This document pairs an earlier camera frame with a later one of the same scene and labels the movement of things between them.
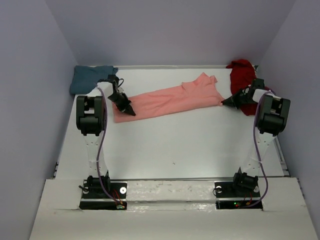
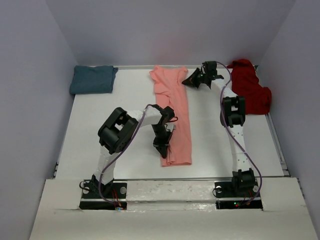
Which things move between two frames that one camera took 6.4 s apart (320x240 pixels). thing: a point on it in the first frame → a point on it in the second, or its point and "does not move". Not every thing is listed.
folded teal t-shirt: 85,78 does not move
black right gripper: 231,101 → 191,80
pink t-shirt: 199,92 → 169,91
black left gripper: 129,110 → 163,144
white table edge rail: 142,66 does not move
